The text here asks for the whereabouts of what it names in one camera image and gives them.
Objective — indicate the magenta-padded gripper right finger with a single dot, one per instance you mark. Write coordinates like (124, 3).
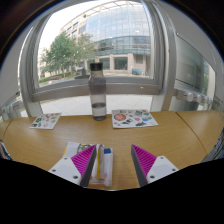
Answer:
(144, 160)

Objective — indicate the grey window frame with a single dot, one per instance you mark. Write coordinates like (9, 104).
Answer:
(100, 87)

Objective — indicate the large white sticker sheet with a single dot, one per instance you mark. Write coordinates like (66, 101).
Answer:
(133, 118)

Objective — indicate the small white sticker sheet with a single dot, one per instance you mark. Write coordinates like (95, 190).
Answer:
(46, 120)

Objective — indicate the clear grey water bottle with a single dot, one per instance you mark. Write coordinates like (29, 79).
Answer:
(97, 93)

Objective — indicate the green tree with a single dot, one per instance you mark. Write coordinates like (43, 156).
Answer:
(63, 53)

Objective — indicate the glass office building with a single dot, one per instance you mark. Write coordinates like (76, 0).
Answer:
(116, 36)

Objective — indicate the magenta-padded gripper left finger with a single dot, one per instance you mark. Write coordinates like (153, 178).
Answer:
(81, 160)

